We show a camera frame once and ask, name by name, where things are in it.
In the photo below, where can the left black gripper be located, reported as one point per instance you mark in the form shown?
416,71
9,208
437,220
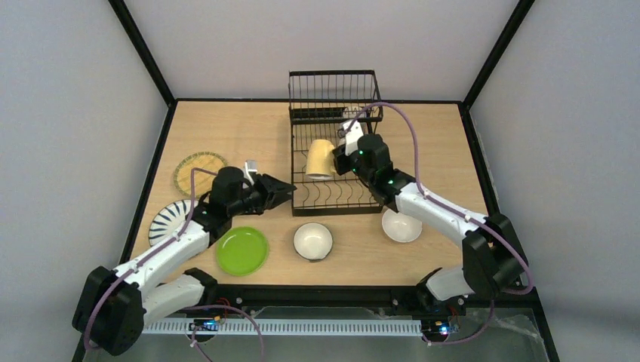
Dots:
263,192

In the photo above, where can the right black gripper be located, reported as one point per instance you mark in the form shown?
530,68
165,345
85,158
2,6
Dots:
341,160

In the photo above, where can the yellow ceramic mug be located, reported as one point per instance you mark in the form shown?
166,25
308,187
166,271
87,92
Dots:
320,160

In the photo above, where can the black wire dish rack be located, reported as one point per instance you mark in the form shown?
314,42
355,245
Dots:
316,102

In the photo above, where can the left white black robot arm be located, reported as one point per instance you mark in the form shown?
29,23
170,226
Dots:
116,304

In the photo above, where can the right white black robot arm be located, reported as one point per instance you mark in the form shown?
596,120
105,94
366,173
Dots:
490,262

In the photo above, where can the black rimmed white bowl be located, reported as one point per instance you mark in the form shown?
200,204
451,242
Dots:
313,241

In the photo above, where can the green plastic plate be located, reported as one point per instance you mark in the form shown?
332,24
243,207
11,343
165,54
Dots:
242,251

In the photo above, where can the plain white bowl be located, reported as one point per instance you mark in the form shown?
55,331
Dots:
401,228

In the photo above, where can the blue striped white plate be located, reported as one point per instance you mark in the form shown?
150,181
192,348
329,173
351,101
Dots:
168,219

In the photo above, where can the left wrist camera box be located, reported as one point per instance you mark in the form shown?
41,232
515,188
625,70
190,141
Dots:
250,171

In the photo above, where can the white slotted cable duct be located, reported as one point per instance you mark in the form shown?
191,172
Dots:
286,327

